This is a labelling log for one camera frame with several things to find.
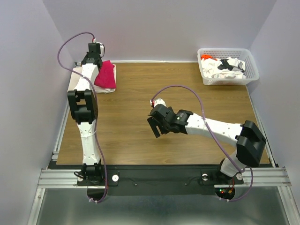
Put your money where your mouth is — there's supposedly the pink t-shirt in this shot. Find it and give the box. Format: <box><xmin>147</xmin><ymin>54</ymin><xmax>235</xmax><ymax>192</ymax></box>
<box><xmin>94</xmin><ymin>60</ymin><xmax>116</xmax><ymax>89</ymax></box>

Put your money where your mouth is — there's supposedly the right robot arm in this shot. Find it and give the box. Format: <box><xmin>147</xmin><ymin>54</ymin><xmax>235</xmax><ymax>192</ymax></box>
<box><xmin>147</xmin><ymin>104</ymin><xmax>266</xmax><ymax>183</ymax></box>

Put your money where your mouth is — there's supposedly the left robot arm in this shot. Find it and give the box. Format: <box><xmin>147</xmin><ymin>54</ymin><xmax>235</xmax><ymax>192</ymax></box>
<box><xmin>67</xmin><ymin>42</ymin><xmax>104</xmax><ymax>185</ymax></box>

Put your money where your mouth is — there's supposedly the folded white t-shirt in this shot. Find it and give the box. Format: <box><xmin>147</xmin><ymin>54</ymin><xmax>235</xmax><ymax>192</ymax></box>
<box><xmin>68</xmin><ymin>64</ymin><xmax>117</xmax><ymax>93</ymax></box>

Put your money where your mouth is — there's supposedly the white crumpled shirt in basket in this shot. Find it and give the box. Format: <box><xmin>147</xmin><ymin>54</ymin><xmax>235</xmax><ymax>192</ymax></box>
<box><xmin>201</xmin><ymin>55</ymin><xmax>246</xmax><ymax>79</ymax></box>

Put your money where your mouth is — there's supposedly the orange garment in basket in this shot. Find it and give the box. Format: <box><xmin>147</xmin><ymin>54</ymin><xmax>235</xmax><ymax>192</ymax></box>
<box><xmin>201</xmin><ymin>54</ymin><xmax>213</xmax><ymax>60</ymax></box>

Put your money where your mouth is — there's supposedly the black white garment in basket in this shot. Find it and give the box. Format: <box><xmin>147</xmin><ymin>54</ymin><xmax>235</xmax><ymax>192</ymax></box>
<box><xmin>217</xmin><ymin>59</ymin><xmax>233</xmax><ymax>71</ymax></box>

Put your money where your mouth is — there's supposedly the white plastic basket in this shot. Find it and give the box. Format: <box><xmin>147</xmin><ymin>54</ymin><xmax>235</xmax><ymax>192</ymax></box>
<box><xmin>197</xmin><ymin>48</ymin><xmax>259</xmax><ymax>85</ymax></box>

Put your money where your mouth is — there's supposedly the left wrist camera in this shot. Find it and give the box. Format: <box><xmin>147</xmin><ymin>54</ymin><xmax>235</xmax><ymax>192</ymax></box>
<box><xmin>92</xmin><ymin>38</ymin><xmax>105</xmax><ymax>57</ymax></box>

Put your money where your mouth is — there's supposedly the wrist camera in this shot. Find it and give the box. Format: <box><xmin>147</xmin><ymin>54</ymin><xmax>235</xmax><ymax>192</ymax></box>
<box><xmin>150</xmin><ymin>98</ymin><xmax>166</xmax><ymax>108</ymax></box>
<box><xmin>92</xmin><ymin>38</ymin><xmax>105</xmax><ymax>57</ymax></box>

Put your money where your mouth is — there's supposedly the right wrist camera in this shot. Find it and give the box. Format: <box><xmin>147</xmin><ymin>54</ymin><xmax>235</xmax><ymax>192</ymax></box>
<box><xmin>150</xmin><ymin>98</ymin><xmax>166</xmax><ymax>108</ymax></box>

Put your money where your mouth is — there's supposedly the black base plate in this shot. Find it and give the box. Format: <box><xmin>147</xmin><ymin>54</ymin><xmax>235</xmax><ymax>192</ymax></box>
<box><xmin>77</xmin><ymin>165</ymin><xmax>244</xmax><ymax>196</ymax></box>

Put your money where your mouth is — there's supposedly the aluminium frame rail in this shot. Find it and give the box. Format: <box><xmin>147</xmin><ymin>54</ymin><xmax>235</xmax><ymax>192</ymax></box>
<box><xmin>37</xmin><ymin>168</ymin><xmax>291</xmax><ymax>188</ymax></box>

